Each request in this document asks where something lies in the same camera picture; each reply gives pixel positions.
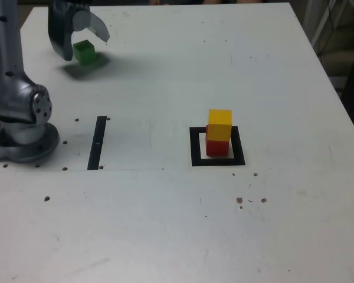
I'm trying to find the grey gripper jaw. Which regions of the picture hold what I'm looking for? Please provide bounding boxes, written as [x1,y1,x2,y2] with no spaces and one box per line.
[72,8,110,44]

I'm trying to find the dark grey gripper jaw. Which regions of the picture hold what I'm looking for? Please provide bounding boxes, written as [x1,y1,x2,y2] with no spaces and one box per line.
[48,0,75,61]

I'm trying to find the green cube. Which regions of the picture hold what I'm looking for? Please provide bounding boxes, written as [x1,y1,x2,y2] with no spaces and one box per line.
[73,40,100,66]

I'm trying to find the yellow cube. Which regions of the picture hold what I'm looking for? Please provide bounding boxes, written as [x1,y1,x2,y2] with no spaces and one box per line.
[208,108,233,142]

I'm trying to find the red cube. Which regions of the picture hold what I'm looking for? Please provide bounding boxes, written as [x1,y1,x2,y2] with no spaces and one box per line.
[205,124,230,157]

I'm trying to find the black tape square outline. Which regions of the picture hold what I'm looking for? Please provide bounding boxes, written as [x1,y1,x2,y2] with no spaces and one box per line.
[189,126,246,167]

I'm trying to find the black tape strip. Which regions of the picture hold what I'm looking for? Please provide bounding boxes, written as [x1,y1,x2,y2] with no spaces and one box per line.
[87,115,108,171]

